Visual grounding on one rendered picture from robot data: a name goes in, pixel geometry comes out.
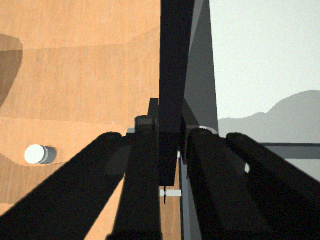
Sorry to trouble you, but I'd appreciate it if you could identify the grey cylinder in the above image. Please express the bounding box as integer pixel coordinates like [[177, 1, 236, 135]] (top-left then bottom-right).
[[24, 144, 56, 164]]

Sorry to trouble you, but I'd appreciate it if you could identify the black long thin rod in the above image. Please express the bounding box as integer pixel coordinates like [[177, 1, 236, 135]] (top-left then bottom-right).
[[158, 0, 194, 204]]

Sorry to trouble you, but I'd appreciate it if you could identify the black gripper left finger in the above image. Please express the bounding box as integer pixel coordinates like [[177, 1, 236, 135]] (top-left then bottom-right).
[[0, 98, 163, 240]]

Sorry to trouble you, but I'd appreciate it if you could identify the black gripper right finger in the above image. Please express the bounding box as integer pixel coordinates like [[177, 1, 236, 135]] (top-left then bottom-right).
[[179, 98, 320, 240]]

